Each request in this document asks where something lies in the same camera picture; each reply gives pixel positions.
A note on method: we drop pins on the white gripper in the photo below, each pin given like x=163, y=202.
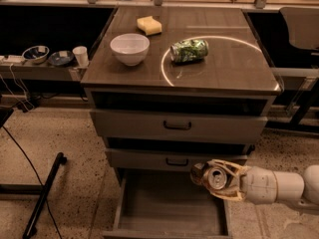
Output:
x=260, y=184

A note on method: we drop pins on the orange soda can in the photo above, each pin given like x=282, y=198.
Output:
x=212, y=177

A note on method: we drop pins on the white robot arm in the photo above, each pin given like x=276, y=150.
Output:
x=233, y=182

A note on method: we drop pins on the bottom open drawer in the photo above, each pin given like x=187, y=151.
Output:
x=167, y=205

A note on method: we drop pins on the middle grey drawer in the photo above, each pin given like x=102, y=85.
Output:
x=164, y=160

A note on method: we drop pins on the grey drawer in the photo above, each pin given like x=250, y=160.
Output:
x=164, y=160
x=178, y=127

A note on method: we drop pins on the grey drawer cabinet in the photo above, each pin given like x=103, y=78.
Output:
x=234, y=79

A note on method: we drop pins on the green soda can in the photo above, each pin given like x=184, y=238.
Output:
x=187, y=51

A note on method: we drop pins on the top grey drawer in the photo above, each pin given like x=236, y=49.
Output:
x=178, y=127

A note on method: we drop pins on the white bowl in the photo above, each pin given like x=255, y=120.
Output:
x=130, y=49

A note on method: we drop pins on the yellow sponge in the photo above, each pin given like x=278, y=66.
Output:
x=149, y=25

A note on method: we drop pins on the white paper cup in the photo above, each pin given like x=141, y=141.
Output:
x=81, y=55

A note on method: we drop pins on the black stand leg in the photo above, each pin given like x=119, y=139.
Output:
x=31, y=230

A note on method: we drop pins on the dark blue bowl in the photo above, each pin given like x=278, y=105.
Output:
x=61, y=58

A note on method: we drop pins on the silver bowl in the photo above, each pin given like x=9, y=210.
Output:
x=36, y=54

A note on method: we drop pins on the white power strip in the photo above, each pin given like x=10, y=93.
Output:
x=12, y=59

